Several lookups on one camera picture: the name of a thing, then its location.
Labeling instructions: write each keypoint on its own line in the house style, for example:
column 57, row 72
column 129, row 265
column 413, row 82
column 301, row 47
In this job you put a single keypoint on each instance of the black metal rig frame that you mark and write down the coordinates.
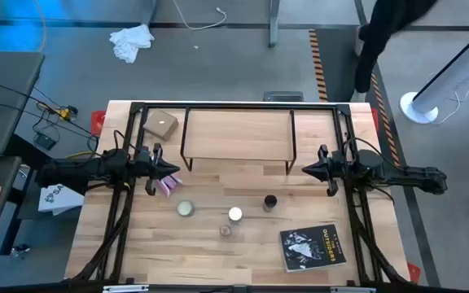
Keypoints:
column 238, row 106

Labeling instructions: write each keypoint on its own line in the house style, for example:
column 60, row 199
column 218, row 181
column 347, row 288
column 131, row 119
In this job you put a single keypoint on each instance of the pink box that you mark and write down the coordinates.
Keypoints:
column 165, row 186

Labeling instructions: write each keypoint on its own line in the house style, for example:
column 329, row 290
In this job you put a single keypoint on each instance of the yellow and black device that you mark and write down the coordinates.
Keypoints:
column 68, row 113

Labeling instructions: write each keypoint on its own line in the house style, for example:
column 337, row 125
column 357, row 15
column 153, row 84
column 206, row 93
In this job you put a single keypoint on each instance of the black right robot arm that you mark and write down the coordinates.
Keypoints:
column 413, row 177

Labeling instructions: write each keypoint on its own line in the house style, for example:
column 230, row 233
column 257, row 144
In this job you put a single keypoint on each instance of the person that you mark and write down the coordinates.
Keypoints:
column 381, row 28

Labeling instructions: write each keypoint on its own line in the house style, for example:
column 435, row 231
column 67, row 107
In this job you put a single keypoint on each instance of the wooden shelf black metal legs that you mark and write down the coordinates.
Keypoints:
column 238, row 134

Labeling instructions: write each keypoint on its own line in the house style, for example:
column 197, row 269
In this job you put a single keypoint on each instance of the grey desk top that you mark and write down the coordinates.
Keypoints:
column 2, row 101

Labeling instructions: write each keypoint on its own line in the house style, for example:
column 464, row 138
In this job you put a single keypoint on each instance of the brown cardboard box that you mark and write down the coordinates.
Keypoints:
column 160, row 124

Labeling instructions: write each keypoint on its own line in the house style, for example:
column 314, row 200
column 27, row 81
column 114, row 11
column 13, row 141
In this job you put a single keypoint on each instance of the white lid spice jar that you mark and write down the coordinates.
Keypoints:
column 235, row 213

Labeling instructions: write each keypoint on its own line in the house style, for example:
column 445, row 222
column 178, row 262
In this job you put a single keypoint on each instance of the patterned ceramic bowl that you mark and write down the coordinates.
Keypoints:
column 185, row 208

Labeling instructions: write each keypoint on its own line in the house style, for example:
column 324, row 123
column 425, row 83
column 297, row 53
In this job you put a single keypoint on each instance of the grey box device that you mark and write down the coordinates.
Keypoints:
column 283, row 96

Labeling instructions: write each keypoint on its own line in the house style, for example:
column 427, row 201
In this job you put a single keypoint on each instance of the white post with round base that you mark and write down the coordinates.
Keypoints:
column 442, row 87

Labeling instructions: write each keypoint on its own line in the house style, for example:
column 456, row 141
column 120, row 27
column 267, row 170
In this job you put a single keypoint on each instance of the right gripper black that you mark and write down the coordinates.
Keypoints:
column 331, row 169

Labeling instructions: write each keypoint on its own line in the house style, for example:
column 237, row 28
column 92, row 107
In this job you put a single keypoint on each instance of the white crumpled cloth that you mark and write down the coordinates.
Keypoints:
column 130, row 40

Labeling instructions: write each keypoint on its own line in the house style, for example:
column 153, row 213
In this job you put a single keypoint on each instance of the red floor marker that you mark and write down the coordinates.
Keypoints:
column 413, row 272
column 97, row 122

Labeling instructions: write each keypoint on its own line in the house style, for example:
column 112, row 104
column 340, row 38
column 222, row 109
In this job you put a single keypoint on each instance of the black paperback book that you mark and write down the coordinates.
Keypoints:
column 312, row 248

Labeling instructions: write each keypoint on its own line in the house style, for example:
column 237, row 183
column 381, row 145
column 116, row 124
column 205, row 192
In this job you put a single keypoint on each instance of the black power adapter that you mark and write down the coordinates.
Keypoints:
column 45, row 141

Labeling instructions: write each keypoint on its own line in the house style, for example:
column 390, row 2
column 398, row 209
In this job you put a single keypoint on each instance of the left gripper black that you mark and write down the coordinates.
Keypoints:
column 148, row 164

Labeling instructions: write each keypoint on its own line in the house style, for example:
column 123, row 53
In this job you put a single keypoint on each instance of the grey metal table leg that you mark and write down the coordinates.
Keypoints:
column 274, row 24

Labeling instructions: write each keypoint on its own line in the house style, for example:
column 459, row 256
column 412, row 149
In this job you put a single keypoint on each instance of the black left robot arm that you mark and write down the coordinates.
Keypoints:
column 80, row 173

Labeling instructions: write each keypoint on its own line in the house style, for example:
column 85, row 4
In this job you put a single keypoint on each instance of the black lid spice jar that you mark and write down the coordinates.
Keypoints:
column 270, row 200

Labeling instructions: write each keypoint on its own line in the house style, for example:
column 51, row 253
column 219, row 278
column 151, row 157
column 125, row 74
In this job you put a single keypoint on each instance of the cork lid glass jar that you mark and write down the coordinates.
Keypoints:
column 225, row 230

